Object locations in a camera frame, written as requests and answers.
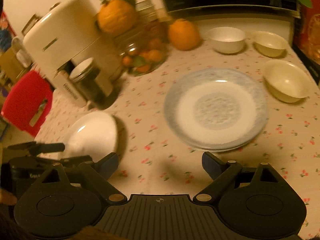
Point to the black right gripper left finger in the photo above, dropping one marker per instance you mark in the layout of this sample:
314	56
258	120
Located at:
63	201

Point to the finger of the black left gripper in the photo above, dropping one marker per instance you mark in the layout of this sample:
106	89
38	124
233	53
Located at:
74	161
35	148

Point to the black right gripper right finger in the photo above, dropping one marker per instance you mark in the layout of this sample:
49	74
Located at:
251	201

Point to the white swirl plate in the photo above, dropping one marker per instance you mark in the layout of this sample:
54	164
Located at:
95	134

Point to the blue patterned plate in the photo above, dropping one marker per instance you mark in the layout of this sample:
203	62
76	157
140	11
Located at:
216	109

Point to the cream bowl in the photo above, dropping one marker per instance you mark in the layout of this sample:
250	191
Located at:
269	44
285	81

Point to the white bowl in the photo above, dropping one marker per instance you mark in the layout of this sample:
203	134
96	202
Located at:
226	40

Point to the red stool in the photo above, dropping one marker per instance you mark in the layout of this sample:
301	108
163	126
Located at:
24	100

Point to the white air fryer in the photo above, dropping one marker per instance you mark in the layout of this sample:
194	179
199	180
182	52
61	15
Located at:
69	33

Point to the glass jar of tangerines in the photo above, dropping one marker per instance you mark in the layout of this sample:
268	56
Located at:
143	48

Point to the large yellow pomelo on jar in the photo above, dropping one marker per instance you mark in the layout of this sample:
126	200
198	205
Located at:
117	16

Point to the orange pomelo on table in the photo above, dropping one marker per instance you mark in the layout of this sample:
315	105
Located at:
184	35

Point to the plastic bag of snacks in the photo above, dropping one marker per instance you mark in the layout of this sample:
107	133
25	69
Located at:
306	36

